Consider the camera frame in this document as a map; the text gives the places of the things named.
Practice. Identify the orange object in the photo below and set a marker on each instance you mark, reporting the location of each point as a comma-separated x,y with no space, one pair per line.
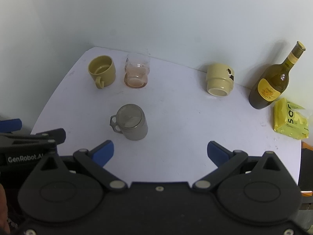
307,145

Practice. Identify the clear glass tumbler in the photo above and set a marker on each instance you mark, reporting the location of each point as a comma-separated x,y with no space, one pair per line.
137,71

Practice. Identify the dark object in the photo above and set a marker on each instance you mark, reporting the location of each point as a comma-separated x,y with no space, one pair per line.
305,171

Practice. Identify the yellow wipes packet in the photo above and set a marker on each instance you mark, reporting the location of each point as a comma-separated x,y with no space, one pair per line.
289,120

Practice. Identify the grey metal cup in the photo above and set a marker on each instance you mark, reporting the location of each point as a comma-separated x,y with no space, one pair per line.
133,124

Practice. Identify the olive yellow mug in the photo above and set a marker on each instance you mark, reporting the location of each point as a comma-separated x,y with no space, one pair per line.
105,72

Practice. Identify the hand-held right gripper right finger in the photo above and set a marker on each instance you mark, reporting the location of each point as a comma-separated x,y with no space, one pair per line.
217,153

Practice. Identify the cream mug with dark print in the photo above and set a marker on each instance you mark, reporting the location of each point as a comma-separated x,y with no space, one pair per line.
218,78

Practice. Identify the green wine bottle yellow label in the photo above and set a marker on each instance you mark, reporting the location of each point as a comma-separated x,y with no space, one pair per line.
271,83

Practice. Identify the person's left forearm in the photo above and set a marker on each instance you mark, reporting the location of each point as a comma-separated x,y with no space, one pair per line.
3,210

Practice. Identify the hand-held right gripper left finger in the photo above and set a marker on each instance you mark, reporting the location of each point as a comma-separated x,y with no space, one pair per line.
104,153

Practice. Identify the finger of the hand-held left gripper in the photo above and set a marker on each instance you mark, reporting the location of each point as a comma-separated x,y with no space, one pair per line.
57,134
11,124

